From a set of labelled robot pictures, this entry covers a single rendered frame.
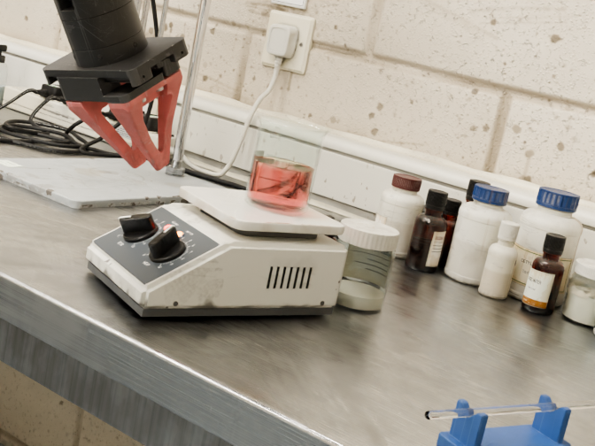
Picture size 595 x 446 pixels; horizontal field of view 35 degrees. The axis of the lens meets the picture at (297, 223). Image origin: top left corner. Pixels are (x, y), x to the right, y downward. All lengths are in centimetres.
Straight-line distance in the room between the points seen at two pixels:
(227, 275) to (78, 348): 13
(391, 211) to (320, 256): 33
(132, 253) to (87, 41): 20
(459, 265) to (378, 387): 41
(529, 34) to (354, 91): 28
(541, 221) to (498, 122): 24
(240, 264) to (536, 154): 58
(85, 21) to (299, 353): 31
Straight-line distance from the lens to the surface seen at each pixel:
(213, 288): 80
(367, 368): 78
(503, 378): 84
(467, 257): 112
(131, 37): 73
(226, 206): 84
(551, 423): 71
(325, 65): 144
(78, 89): 75
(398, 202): 115
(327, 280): 86
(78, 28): 73
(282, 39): 145
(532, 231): 111
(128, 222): 85
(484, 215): 111
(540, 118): 127
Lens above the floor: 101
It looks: 12 degrees down
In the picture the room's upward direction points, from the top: 12 degrees clockwise
